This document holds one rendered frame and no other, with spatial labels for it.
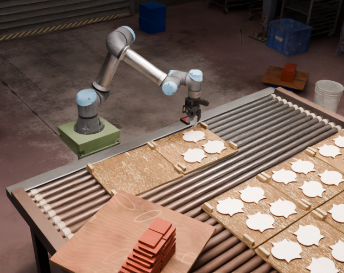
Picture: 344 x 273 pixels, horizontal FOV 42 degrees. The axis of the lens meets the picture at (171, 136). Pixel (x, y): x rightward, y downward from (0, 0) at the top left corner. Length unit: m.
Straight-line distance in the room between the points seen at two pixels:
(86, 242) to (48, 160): 2.35
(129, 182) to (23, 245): 1.30
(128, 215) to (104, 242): 0.19
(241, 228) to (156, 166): 0.63
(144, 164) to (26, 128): 2.42
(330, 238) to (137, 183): 0.98
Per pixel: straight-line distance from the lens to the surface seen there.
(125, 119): 4.74
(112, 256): 1.86
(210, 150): 2.62
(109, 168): 2.47
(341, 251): 2.18
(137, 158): 2.54
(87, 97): 2.66
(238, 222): 2.19
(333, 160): 2.77
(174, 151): 2.60
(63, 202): 2.32
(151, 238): 1.70
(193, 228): 1.98
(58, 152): 4.30
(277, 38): 6.80
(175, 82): 2.43
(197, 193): 2.35
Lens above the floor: 2.41
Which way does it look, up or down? 33 degrees down
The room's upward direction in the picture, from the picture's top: 3 degrees clockwise
